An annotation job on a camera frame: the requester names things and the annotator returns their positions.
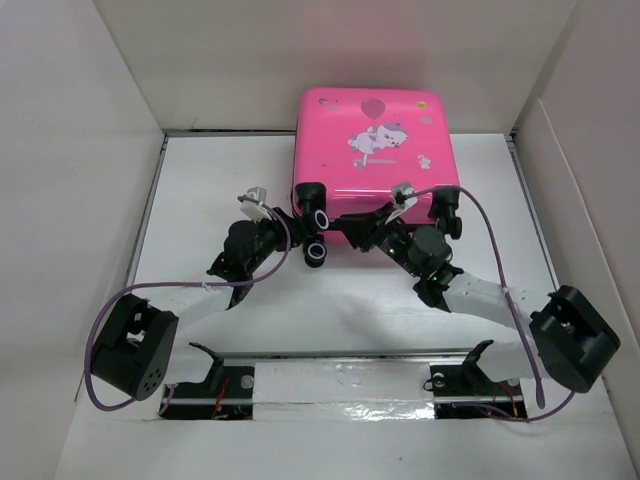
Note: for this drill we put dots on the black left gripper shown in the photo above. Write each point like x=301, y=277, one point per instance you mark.
x=279, y=226

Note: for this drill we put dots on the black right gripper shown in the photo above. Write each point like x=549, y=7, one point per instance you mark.
x=363, y=228

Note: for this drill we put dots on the pink hard-shell suitcase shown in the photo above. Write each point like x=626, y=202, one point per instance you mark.
x=354, y=145

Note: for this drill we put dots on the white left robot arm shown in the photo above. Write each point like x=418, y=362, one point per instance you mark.
x=129, y=346

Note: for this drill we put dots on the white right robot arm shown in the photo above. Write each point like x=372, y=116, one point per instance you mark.
x=560, y=335

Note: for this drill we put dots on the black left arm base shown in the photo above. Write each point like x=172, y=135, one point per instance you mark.
x=224, y=394

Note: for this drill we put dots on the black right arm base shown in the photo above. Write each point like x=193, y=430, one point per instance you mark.
x=463, y=391

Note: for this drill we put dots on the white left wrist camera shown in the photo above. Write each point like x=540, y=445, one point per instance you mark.
x=252, y=204

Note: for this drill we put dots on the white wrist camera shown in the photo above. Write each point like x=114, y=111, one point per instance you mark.
x=252, y=204
x=404, y=198

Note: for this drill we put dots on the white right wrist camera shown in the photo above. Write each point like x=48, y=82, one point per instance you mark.
x=404, y=198

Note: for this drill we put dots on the aluminium front rail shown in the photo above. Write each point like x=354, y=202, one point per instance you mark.
x=340, y=356

